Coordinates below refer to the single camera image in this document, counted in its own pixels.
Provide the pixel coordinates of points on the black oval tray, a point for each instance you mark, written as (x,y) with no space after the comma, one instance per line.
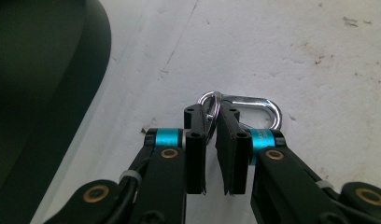
(39,77)

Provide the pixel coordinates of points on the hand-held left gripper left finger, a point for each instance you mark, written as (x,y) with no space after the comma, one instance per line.
(166,174)

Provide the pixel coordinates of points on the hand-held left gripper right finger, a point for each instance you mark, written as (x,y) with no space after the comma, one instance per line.
(282,183)

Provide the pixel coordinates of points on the silver carabiner keyring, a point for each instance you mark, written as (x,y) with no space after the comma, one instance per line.
(268,104)

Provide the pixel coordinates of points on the white foam mat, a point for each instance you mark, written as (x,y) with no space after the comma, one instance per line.
(272,46)

